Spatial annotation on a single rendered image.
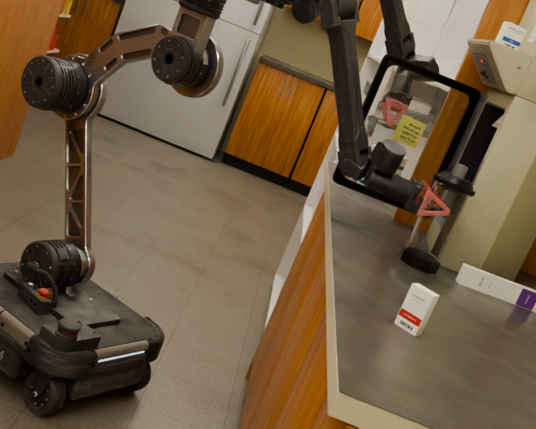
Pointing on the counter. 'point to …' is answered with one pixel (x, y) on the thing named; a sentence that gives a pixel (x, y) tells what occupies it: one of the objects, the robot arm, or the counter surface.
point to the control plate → (484, 67)
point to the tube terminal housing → (513, 166)
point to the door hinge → (468, 132)
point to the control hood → (502, 64)
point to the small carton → (510, 35)
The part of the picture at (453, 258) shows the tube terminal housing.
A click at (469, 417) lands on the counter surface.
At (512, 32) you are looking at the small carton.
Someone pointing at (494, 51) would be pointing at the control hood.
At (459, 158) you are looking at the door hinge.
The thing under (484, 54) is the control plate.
